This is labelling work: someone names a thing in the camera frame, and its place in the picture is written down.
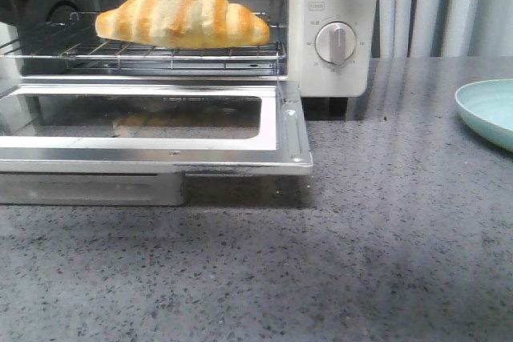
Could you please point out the silver oven door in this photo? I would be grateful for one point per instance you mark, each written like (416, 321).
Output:
(132, 141)

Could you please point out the light green plate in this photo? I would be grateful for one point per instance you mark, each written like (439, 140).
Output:
(486, 108)

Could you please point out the lower white timer knob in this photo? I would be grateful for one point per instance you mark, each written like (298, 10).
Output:
(335, 43)

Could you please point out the golden croissant bread roll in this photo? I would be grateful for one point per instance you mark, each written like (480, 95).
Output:
(191, 24)

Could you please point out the metal wire oven rack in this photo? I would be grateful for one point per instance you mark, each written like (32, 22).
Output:
(73, 46)

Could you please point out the white Toshiba toaster oven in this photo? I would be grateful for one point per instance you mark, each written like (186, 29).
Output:
(332, 85)

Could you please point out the white pleated curtain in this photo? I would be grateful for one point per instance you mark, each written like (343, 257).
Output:
(442, 28)

